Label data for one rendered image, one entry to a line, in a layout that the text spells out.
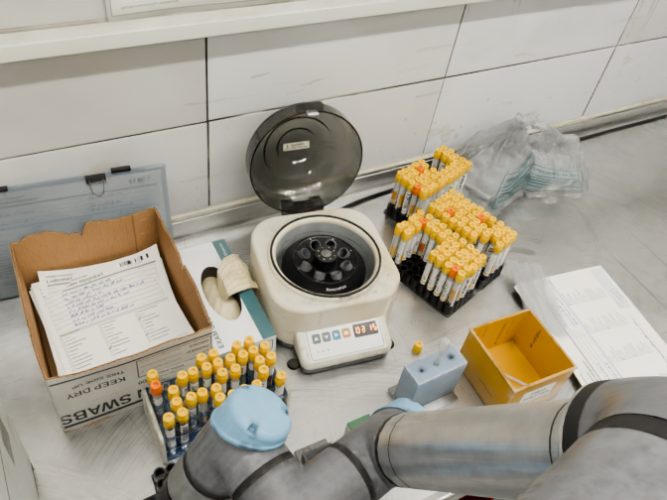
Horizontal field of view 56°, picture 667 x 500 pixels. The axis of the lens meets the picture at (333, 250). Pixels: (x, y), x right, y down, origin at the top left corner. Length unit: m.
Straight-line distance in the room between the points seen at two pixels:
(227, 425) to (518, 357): 0.69
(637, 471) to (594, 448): 0.03
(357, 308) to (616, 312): 0.56
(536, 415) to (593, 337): 0.82
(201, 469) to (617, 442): 0.46
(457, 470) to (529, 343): 0.67
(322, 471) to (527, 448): 0.25
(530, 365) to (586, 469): 0.89
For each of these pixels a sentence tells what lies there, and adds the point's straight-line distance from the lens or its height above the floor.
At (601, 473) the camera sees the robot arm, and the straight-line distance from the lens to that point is 0.34.
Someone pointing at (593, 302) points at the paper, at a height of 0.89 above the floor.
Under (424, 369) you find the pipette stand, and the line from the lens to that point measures 1.03.
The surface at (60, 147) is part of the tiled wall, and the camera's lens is 1.11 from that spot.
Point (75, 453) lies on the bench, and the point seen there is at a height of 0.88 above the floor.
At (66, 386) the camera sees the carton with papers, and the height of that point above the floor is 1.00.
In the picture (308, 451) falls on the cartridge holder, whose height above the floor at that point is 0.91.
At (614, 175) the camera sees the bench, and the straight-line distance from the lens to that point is 1.77.
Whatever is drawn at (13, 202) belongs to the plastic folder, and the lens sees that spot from 1.14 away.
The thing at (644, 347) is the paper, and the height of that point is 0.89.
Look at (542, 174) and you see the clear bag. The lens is 1.55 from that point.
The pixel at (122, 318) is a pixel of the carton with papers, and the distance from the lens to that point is 1.10.
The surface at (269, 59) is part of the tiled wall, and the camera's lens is 1.13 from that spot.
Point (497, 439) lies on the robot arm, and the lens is 0.52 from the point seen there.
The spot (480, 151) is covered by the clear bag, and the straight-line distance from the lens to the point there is 1.44.
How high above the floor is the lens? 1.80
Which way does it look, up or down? 46 degrees down
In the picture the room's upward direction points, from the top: 11 degrees clockwise
